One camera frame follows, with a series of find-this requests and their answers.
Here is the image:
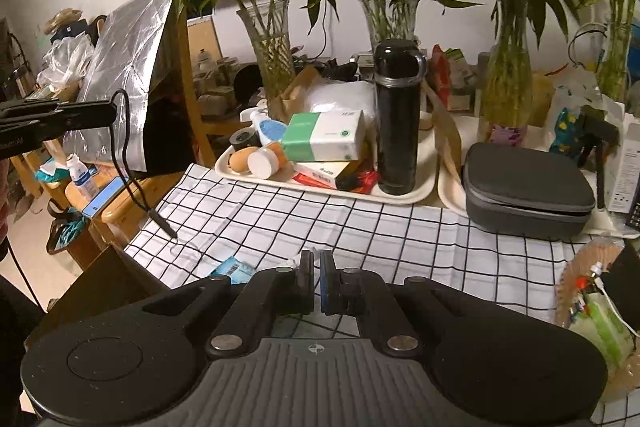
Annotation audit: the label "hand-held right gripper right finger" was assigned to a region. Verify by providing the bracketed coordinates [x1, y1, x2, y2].
[320, 249, 493, 355]

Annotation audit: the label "white plastic bag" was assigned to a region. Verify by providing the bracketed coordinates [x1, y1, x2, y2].
[302, 79, 377, 115]
[552, 67, 626, 148]

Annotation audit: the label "light blue packet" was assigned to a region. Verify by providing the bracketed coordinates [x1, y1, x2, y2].
[209, 256, 256, 285]

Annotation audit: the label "brown paper bag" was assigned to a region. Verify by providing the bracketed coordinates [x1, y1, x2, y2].
[425, 82, 463, 195]

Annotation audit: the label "wooden chair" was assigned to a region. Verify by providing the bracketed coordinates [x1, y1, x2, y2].
[167, 0, 241, 170]

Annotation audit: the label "green and white tissue box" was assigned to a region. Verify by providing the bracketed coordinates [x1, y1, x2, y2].
[280, 111, 368, 162]

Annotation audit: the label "flat white box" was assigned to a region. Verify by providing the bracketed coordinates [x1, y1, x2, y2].
[292, 159, 361, 190]

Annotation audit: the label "white tray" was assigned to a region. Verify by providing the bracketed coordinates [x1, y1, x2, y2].
[215, 142, 435, 206]
[437, 114, 640, 240]

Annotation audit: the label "printed green cloth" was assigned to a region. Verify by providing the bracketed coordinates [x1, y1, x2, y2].
[570, 289, 636, 375]

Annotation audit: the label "smartphone with blue screen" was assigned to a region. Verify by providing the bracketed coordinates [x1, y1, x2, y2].
[81, 177, 126, 219]

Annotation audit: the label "white lotion bottle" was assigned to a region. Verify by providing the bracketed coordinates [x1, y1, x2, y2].
[240, 107, 288, 146]

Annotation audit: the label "crumpled brown paper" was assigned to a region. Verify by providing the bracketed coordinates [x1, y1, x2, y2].
[270, 66, 326, 122]

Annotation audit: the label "white plastic bags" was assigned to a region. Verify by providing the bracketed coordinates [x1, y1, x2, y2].
[37, 34, 93, 88]

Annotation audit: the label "white cable adapter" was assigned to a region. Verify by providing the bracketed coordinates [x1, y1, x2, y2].
[590, 261, 640, 334]

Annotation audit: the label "red snack packet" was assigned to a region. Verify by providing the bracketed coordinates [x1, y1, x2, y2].
[431, 44, 453, 108]

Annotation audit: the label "grey hard case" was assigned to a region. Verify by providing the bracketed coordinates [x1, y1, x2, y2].
[462, 142, 597, 240]

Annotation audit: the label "black tripod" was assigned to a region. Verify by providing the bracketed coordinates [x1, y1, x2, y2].
[575, 104, 621, 210]

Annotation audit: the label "teal bag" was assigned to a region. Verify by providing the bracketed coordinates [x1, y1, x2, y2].
[47, 207, 88, 254]

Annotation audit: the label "silver foil bag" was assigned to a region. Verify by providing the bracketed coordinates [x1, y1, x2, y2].
[62, 0, 201, 180]

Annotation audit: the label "checked tablecloth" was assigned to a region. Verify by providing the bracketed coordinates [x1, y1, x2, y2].
[122, 163, 640, 427]

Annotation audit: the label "black tape roll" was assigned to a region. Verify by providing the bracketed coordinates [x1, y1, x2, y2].
[229, 127, 262, 152]

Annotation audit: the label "black cable with plug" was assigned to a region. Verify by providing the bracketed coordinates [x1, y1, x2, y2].
[109, 89, 179, 238]

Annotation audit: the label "green snack box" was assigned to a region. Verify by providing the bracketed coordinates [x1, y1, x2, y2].
[447, 49, 478, 112]

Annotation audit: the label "wooden stool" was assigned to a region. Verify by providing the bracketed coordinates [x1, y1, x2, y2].
[12, 142, 186, 258]

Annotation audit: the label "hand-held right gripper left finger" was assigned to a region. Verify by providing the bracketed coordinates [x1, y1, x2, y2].
[142, 248, 317, 355]

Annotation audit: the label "blue patterned packet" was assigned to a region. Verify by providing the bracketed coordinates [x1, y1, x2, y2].
[550, 107, 583, 154]

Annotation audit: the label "tall white box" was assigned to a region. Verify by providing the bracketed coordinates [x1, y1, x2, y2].
[605, 99, 640, 214]

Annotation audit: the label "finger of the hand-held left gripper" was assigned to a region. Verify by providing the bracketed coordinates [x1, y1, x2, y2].
[0, 99, 118, 136]

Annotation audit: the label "white capped orange jar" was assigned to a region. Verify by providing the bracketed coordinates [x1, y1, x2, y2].
[247, 142, 288, 180]

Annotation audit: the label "black thermos bottle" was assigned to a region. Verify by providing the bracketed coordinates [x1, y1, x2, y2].
[374, 39, 428, 196]

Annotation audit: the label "small white bottle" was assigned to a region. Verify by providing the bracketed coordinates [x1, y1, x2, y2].
[67, 154, 101, 200]

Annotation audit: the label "yellow packet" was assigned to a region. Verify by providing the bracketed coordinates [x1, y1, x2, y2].
[530, 72, 556, 128]

